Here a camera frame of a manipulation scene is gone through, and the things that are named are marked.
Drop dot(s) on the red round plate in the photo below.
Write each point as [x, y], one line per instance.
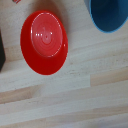
[45, 36]

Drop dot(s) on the dark flat object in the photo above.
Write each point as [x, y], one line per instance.
[1, 53]

